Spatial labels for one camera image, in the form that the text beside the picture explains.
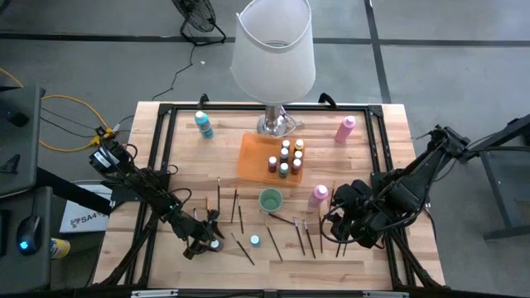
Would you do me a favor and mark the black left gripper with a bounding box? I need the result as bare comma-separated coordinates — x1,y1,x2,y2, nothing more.
171,209,225,260

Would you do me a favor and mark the silver frame bracket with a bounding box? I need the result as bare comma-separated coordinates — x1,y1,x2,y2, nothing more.
130,289,179,298
362,291,410,298

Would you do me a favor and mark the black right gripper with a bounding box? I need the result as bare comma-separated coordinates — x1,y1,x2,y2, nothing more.
330,202,390,249

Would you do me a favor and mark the black diagonal floor bar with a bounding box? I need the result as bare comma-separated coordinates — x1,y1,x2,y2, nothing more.
36,166,113,216

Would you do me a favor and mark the green ribbed cup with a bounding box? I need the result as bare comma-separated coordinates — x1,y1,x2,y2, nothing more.
258,187,284,214

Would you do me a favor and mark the yellow power plug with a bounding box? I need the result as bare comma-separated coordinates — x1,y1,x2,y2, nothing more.
89,126,115,147

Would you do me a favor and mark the white printed box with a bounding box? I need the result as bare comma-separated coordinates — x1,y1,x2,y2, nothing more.
59,180,113,234

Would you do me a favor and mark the white-shade chrome table lamp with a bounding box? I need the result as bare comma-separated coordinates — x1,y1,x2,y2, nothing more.
229,0,316,137

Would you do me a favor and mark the translucent orange plastic tray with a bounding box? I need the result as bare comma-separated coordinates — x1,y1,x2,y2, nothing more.
235,132,307,189

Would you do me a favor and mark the black floor fan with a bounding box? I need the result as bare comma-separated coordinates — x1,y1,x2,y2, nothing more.
171,0,228,46

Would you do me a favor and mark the dark grey desk surface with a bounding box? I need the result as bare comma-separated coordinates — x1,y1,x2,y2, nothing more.
0,185,54,291

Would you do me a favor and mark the large teal paint bottle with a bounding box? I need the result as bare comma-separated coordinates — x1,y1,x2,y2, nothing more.
194,110,214,140

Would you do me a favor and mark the black fan cable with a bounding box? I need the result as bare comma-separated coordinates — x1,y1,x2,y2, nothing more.
152,43,196,101

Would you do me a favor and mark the large pink paint bottle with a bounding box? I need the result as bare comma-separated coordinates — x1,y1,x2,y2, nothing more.
334,115,357,145
308,184,330,209

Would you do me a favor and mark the black floor cable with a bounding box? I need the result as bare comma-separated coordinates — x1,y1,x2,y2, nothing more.
40,106,100,137

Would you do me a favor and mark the dark metal stand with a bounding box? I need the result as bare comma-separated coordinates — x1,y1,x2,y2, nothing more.
455,113,530,241

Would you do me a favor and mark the yellow extension cord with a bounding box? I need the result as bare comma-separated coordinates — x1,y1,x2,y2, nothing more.
0,67,115,153

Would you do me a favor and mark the yellow can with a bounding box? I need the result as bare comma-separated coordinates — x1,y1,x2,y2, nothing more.
50,238,71,260

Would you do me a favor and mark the black computer mouse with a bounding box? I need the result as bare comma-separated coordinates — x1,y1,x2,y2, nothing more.
16,214,42,257

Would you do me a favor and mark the dark grey desk panel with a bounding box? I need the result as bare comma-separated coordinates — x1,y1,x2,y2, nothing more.
0,84,47,199

